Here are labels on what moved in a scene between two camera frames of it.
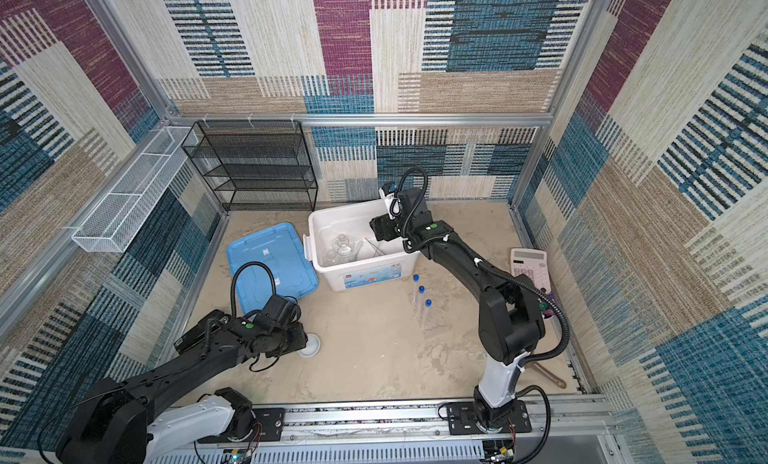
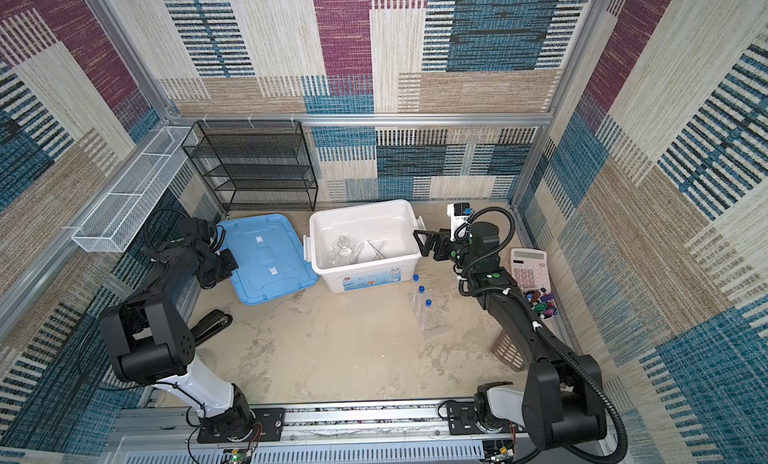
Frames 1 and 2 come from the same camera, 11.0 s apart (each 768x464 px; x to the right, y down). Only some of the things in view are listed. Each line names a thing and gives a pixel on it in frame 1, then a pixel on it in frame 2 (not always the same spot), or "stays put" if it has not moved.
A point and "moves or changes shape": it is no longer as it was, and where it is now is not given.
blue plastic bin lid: (280, 247) moves or changes shape
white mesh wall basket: (112, 225) stays put
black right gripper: (380, 225) → (442, 239)
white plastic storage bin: (347, 255) stays put
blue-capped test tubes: (357, 251) stays put
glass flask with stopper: (343, 248) stays put
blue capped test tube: (416, 279) stays put
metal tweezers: (375, 247) stays put
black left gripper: (300, 338) → (230, 265)
